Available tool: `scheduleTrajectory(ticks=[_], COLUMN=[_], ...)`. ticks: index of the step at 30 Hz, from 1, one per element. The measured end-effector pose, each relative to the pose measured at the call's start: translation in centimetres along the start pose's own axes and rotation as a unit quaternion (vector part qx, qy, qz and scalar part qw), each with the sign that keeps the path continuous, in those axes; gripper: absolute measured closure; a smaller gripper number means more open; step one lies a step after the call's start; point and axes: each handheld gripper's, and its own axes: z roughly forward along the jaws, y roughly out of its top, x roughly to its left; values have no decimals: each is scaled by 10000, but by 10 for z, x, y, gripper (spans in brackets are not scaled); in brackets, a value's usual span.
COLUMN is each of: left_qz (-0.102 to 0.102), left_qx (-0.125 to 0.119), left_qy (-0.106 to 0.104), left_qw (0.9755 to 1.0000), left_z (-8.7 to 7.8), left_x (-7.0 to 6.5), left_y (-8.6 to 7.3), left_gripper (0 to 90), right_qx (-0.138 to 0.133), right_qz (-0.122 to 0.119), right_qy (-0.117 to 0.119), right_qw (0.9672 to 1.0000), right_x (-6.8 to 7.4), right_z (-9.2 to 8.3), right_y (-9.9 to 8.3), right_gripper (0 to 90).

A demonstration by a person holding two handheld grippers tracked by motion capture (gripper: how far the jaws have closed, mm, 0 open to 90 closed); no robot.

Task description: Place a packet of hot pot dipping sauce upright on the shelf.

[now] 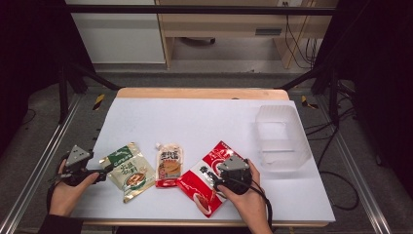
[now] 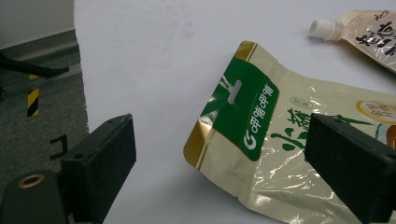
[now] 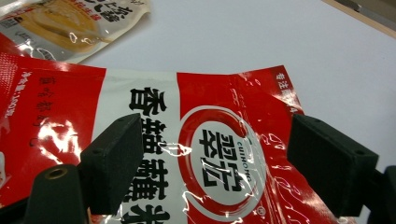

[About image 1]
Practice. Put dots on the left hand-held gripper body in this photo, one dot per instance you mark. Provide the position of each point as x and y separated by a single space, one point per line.
78 156

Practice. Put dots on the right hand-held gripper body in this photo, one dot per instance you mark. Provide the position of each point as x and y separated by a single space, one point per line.
235 175

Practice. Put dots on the red and white sauce packet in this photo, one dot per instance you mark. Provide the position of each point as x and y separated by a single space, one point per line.
195 185

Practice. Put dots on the green and gold sauce packet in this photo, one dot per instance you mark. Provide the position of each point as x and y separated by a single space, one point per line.
130 172

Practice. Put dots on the beige spout pouch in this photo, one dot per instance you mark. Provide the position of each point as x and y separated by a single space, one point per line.
168 165

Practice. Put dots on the clear plastic container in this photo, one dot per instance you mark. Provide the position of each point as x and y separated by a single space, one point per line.
282 156

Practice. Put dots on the person's right hand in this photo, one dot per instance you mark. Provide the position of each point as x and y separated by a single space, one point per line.
253 208

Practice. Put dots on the person's left hand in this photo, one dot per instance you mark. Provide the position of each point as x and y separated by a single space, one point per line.
66 200

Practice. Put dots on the white table sheet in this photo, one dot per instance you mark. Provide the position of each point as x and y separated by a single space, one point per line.
195 123

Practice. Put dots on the yellow and black tape strip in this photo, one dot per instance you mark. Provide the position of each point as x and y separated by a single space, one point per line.
307 102
99 101

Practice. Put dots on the black metal stand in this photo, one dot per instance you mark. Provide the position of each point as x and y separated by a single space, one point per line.
333 100
63 97

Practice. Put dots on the black curtain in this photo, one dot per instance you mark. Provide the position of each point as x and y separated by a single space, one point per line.
29 48
376 65

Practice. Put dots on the white cabinet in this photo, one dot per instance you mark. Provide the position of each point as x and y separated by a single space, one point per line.
120 39

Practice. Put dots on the black chair base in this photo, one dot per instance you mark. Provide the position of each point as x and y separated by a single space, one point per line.
198 40

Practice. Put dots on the grey desk vent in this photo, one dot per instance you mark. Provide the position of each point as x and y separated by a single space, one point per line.
268 31

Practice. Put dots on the wooden desk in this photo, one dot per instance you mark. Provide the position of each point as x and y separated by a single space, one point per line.
220 22

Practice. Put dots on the aluminium frame rail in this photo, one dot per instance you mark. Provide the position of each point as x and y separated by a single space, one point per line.
39 172
357 175

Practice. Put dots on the black frame crossbar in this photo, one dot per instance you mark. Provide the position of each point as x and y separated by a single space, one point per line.
195 9

